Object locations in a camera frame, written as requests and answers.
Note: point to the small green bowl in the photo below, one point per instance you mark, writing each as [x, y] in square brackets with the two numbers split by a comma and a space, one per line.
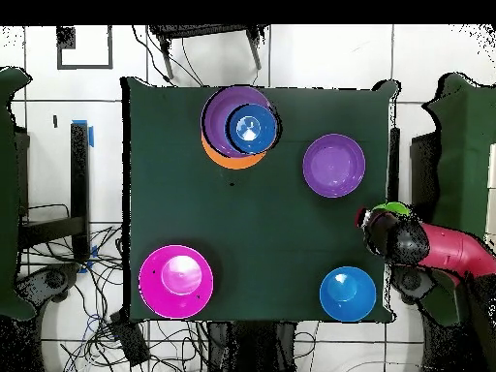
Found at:
[395, 207]

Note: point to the light blue bowl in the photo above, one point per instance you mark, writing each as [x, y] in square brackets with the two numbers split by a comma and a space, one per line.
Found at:
[347, 298]

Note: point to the large orange bowl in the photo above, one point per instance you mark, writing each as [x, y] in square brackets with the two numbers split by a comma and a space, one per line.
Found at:
[232, 162]

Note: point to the small dark blue bowl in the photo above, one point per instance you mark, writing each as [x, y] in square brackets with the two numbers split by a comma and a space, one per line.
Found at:
[252, 128]

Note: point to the purple shallow bowl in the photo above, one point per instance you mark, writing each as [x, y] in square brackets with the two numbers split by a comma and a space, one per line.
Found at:
[334, 165]
[215, 124]

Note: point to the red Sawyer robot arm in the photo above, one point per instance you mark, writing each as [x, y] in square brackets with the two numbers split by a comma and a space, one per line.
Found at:
[449, 248]

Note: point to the grey chair base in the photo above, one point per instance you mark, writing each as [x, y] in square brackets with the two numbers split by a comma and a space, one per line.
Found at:
[50, 281]
[410, 283]

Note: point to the green cloth side table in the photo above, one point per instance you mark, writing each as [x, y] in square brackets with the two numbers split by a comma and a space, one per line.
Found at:
[7, 174]
[465, 155]

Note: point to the dark green tablecloth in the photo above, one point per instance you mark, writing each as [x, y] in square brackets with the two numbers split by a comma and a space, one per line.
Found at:
[232, 232]

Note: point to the large pink bowl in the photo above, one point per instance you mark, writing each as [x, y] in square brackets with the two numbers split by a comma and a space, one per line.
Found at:
[176, 286]

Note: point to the black stool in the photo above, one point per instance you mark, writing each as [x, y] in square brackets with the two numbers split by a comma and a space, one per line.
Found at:
[201, 30]

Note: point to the black power strip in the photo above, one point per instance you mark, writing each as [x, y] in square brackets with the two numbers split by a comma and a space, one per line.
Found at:
[133, 348]

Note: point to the blue tape strip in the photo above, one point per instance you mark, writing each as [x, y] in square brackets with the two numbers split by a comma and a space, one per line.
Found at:
[91, 136]

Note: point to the small black floor marker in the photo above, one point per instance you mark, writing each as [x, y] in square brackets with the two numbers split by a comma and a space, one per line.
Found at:
[55, 121]

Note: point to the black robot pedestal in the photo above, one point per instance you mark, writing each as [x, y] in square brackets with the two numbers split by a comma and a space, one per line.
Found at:
[252, 348]

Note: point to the black stand frame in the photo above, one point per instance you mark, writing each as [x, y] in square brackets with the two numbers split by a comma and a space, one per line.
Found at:
[80, 174]

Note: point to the black square floor frame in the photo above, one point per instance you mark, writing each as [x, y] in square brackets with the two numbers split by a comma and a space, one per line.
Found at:
[59, 54]

